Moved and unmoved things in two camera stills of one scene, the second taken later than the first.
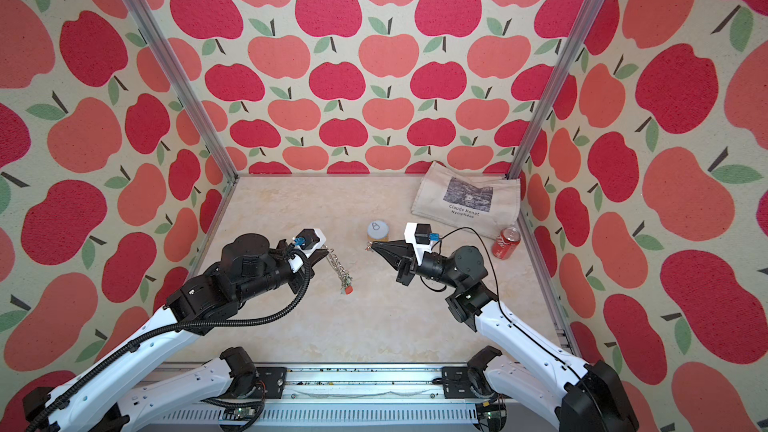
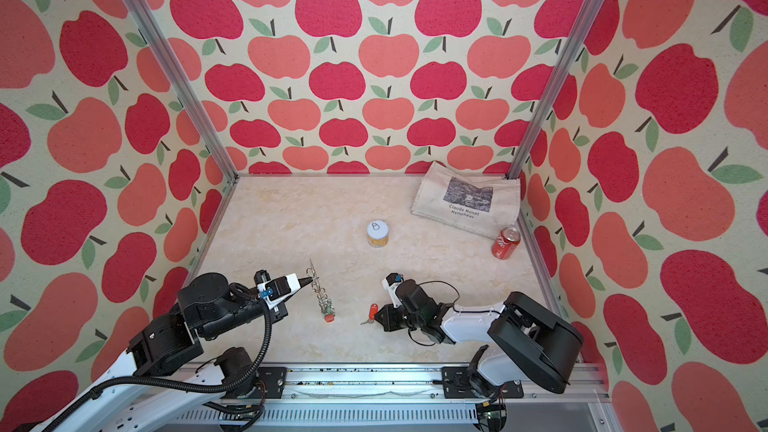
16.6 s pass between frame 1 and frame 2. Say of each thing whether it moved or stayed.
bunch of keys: moved
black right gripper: moved
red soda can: stayed
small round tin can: stayed
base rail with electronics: stayed
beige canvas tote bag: stayed
